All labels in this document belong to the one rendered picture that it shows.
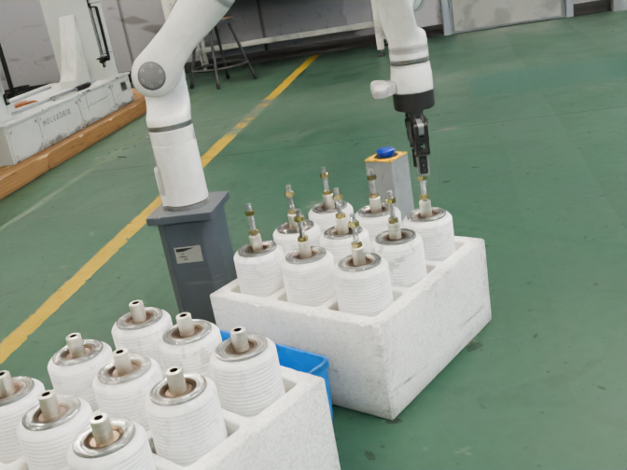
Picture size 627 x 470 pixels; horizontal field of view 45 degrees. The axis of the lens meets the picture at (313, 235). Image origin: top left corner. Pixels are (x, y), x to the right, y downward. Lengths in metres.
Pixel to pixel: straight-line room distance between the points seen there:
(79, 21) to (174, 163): 3.43
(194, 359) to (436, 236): 0.55
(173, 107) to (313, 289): 0.50
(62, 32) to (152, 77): 3.45
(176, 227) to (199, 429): 0.69
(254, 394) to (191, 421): 0.11
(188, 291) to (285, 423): 0.65
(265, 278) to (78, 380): 0.42
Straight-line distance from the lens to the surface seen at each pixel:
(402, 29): 1.38
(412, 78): 1.39
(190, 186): 1.61
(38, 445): 1.05
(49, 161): 3.93
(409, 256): 1.37
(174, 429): 1.01
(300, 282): 1.35
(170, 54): 1.54
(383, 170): 1.68
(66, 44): 4.95
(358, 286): 1.27
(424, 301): 1.36
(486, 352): 1.50
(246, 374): 1.06
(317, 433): 1.14
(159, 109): 1.61
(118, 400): 1.10
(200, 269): 1.64
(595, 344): 1.52
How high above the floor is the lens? 0.75
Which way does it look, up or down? 20 degrees down
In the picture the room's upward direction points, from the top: 10 degrees counter-clockwise
